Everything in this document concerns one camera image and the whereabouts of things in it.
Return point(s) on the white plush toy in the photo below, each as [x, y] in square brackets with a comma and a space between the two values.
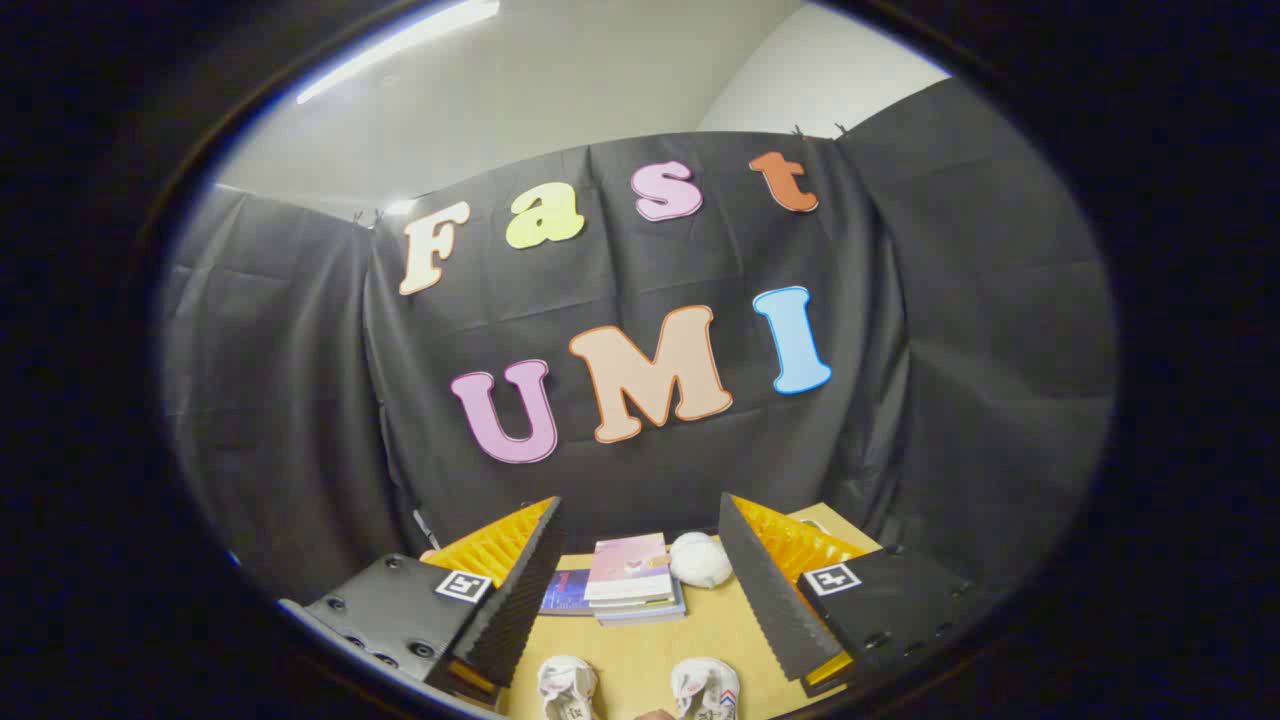
[700, 560]

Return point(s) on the pale blue stacked book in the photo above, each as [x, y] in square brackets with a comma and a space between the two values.
[645, 619]

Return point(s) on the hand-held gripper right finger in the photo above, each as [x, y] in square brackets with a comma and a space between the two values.
[770, 600]

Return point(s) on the pink cover book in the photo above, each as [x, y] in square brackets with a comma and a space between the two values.
[630, 560]

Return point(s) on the white stacked book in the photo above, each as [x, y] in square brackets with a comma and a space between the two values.
[640, 605]

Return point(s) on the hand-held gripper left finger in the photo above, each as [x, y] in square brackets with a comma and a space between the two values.
[515, 610]

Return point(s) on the white canvas shoe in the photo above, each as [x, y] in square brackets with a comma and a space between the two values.
[567, 688]
[705, 688]

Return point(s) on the blue cover book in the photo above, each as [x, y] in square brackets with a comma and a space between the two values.
[565, 592]

